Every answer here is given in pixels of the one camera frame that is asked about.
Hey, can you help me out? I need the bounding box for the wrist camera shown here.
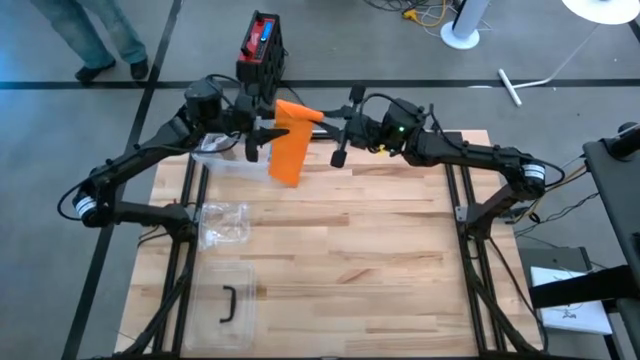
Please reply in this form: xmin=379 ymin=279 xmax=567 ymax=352
xmin=382 ymin=98 xmax=429 ymax=151
xmin=183 ymin=77 xmax=225 ymax=126

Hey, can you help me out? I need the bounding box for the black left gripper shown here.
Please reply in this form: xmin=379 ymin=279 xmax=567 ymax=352
xmin=230 ymin=92 xmax=291 ymax=164

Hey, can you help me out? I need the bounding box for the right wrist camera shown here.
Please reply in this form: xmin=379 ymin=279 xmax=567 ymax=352
xmin=382 ymin=98 xmax=429 ymax=151

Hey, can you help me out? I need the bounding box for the black side machine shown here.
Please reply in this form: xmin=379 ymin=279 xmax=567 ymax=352
xmin=581 ymin=121 xmax=640 ymax=360

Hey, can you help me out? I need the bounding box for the orange elastic bandage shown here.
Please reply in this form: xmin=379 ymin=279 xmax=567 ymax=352
xmin=268 ymin=98 xmax=325 ymax=189

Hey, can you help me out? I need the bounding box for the yellow floor cable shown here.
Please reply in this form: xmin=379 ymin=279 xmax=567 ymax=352
xmin=399 ymin=0 xmax=464 ymax=31

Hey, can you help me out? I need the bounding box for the white floor stand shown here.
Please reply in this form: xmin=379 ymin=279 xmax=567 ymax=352
xmin=496 ymin=22 xmax=604 ymax=109

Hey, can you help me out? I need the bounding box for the black table frame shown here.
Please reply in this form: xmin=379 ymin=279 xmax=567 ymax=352
xmin=112 ymin=129 xmax=549 ymax=360

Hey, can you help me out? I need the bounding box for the grey flat box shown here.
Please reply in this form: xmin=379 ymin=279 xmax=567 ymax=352
xmin=517 ymin=245 xmax=595 ymax=291

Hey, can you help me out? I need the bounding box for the clear plastic container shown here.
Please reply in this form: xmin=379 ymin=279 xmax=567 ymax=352
xmin=191 ymin=130 xmax=275 ymax=184

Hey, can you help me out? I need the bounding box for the person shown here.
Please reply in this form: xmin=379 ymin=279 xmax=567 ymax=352
xmin=29 ymin=0 xmax=150 ymax=84

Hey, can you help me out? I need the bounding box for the black power cable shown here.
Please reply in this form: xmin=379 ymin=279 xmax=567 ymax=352
xmin=283 ymin=82 xmax=307 ymax=105

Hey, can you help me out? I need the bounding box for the clear plastic lid black handle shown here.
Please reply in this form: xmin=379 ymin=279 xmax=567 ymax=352
xmin=183 ymin=261 xmax=258 ymax=352

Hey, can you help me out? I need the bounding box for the white pole with round base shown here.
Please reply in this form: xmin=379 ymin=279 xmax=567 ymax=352
xmin=439 ymin=0 xmax=494 ymax=52

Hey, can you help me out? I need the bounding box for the red black battery box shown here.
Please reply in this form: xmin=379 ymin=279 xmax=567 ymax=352
xmin=235 ymin=10 xmax=288 ymax=104

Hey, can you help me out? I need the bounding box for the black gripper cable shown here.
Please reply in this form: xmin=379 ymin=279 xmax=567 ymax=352
xmin=204 ymin=73 xmax=244 ymax=109
xmin=357 ymin=92 xmax=401 ymax=121

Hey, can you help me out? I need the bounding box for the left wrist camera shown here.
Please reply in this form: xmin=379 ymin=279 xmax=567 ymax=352
xmin=183 ymin=77 xmax=225 ymax=126

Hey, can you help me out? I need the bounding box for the black flat bar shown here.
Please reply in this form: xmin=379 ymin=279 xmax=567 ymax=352
xmin=528 ymin=263 xmax=640 ymax=311

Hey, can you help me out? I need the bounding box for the white box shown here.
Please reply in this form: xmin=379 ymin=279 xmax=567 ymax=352
xmin=529 ymin=265 xmax=614 ymax=336

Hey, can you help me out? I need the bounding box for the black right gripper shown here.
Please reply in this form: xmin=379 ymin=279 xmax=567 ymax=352
xmin=312 ymin=83 xmax=384 ymax=169

